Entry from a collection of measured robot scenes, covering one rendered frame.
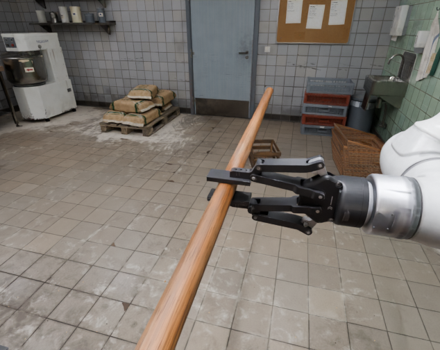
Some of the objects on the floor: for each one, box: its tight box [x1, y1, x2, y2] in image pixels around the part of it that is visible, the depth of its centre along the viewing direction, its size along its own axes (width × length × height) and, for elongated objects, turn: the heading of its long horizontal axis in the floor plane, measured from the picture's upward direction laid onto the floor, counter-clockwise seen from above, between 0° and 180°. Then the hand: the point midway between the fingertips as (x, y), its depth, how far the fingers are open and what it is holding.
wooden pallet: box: [99, 106, 180, 137], centre depth 466 cm, size 120×80×14 cm, turn 165°
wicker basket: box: [330, 138, 382, 177], centre depth 307 cm, size 49×56×28 cm
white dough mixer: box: [0, 33, 77, 122], centre depth 469 cm, size 92×59×132 cm, turn 165°
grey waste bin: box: [344, 94, 378, 137], centre depth 407 cm, size 37×37×55 cm
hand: (229, 187), depth 46 cm, fingers closed on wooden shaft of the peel, 3 cm apart
